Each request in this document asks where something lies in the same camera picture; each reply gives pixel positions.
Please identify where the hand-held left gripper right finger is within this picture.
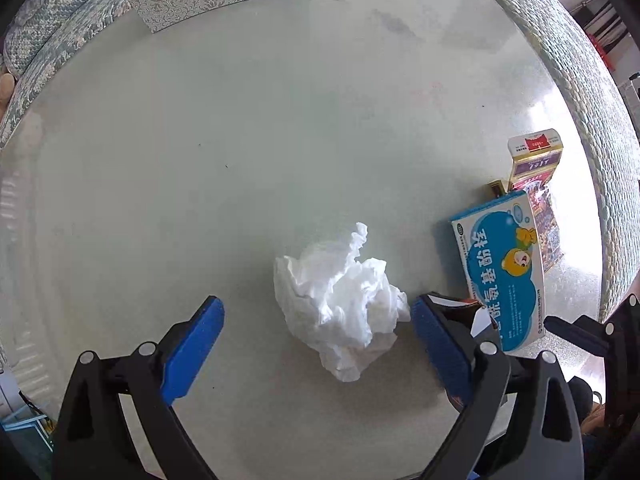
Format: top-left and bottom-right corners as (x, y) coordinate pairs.
(411, 294), (584, 480)

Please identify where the blue cartoon medicine box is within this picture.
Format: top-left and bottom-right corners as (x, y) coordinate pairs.
(448, 190), (547, 353)

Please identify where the colourful flat packet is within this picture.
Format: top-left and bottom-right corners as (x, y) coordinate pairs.
(507, 130), (565, 274)

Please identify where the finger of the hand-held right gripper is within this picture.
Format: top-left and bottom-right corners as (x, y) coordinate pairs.
(544, 314), (623, 361)
(602, 292), (640, 428)

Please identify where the white tissue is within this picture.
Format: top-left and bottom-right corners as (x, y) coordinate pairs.
(273, 221), (412, 384)

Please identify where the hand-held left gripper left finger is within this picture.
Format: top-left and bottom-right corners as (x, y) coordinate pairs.
(52, 296), (225, 480)

